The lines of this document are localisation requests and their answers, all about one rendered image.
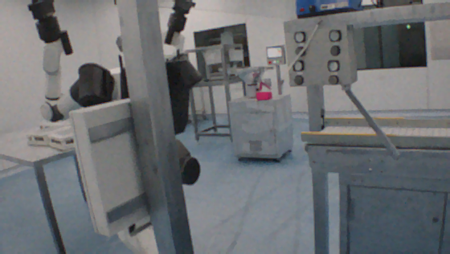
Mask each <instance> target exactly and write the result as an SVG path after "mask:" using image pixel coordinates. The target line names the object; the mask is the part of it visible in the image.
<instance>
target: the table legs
mask: <svg viewBox="0 0 450 254"><path fill-rule="evenodd" d="M73 157H74V159H75V164H76V170H77V174H78V178H79V182H80V189H81V192H83V197H84V201H85V202H87V199H86V194H85V191H84V184H83V180H82V177H81V173H80V166H79V162H78V158H77V155H73ZM34 171H35V177H36V180H37V183H38V186H39V191H40V194H41V198H42V201H43V207H44V210H45V213H46V216H47V221H48V225H49V228H50V231H51V235H52V237H53V240H54V242H55V248H56V251H57V254H67V253H66V251H65V248H64V245H63V239H62V236H61V233H60V230H59V227H58V224H57V221H56V217H55V212H54V208H53V206H52V201H51V196H50V193H49V189H48V186H47V180H46V177H45V173H44V170H43V166H38V167H35V168H34Z"/></svg>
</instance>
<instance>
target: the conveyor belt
mask: <svg viewBox="0 0 450 254"><path fill-rule="evenodd" d="M381 129H382V131H383V132H384V133H385V134H397V135H406V134H410V135H433V136H450V129H429V128H388V127H381ZM321 132H325V133H376V132H375V131H374V130H373V129H372V128H371V127H343V126H328V127H326V128H324V129H323V130H322V131H321ZM307 144H318V145H349V146H380V147H386V146H385V145H377V144H367V145H362V144H345V143H327V142H309V141H307V142H306V143H305V144H304V145H303V150H304V151H305V146H306V145H307ZM394 147H395V148H404V147H409V148H422V149H449V150H450V146H441V147H437V146H422V145H410V146H408V145H394ZM305 152H306V151H305ZM306 154H308V153H306Z"/></svg>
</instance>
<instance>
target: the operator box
mask: <svg viewBox="0 0 450 254"><path fill-rule="evenodd" d="M68 114H69V118H70V122H71V125H72V132H73V140H74V143H75V148H76V155H77V158H78V162H79V166H80V173H81V177H82V180H83V184H84V191H85V194H86V199H87V202H88V205H89V209H90V213H91V217H92V223H93V227H94V231H95V233H98V234H101V235H105V236H109V237H110V236H114V235H115V234H116V233H119V232H120V231H122V230H123V229H126V228H128V227H129V226H131V225H132V224H135V223H136V222H138V221H140V220H141V219H144V218H145V217H147V216H148V215H150V212H149V204H148V199H147V194H146V193H145V185H144V181H143V176H142V171H141V162H140V158H139V153H138V148H137V139H136V134H135V128H134V123H133V115H132V110H131V106H130V101H129V99H126V100H119V101H115V102H111V103H107V104H99V105H96V106H92V107H88V108H84V109H78V110H74V111H71V112H69V113H68Z"/></svg>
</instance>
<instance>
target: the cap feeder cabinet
mask: <svg viewBox="0 0 450 254"><path fill-rule="evenodd" d="M290 94H291V93H282V95H278V94H272V99H270V100H257V99H256V96H255V97H252V98H251V99H249V98H250V97H246V96H243V97H240V98H238V99H235V100H231V101H228V106H229V113H230V120H231V135H232V142H233V149H234V154H235V156H236V157H239V159H238V161H241V159H240V157H246V158H277V161H276V163H278V162H280V161H278V159H279V158H280V157H281V156H282V155H283V154H285V153H286V152H287V151H289V152H290V151H292V150H291V148H292V147H293V144H294V138H293V118H292V108H291V97H290V96H291V95H290Z"/></svg>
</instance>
